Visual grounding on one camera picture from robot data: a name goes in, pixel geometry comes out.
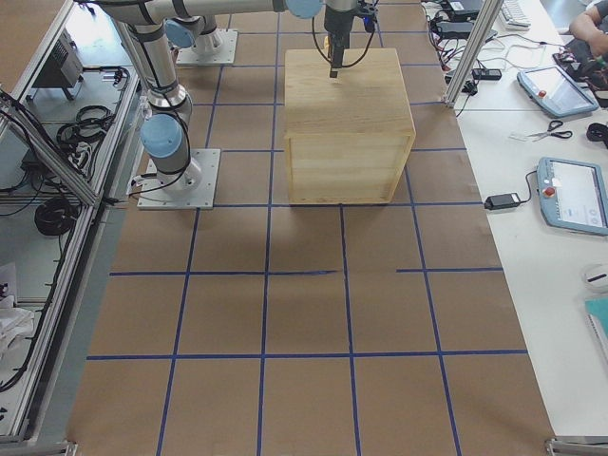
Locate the aluminium frame post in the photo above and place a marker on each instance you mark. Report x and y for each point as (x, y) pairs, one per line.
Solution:
(485, 20)

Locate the metal base plate under drawer arm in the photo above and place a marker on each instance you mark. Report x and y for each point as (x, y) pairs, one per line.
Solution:
(188, 57)

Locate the black power adapter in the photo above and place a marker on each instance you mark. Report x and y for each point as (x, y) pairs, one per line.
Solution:
(502, 201)

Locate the teal notebook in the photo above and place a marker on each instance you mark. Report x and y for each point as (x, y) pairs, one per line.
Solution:
(596, 309)

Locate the wooden drawer cabinet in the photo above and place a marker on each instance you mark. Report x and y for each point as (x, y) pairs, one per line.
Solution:
(348, 138)

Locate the black handled scissors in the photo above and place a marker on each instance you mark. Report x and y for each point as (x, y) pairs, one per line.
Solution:
(552, 130)

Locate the person forearm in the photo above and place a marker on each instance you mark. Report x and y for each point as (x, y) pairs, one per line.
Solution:
(586, 25)

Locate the black gripper over cabinet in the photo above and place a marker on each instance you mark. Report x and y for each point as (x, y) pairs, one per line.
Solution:
(335, 24)

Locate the blue teach pendant far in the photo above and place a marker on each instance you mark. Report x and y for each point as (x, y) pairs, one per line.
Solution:
(555, 92)

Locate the white crumpled cloth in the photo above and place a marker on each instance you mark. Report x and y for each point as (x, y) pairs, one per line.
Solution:
(16, 323)

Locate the blue teach pendant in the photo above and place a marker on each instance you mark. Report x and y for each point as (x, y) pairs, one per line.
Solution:
(572, 195)
(555, 92)

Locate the metal base plate under cabinet arm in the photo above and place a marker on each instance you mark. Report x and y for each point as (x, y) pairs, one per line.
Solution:
(195, 188)

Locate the silver robot arm opening drawer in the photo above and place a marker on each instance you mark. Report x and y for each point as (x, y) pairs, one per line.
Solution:
(198, 32)

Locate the white computer mouse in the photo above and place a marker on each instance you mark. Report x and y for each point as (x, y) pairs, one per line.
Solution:
(594, 277)

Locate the blue teach pendant near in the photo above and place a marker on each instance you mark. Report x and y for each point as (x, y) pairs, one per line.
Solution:
(572, 195)

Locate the silver robot arm over cabinet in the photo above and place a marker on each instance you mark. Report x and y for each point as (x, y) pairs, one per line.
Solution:
(149, 21)

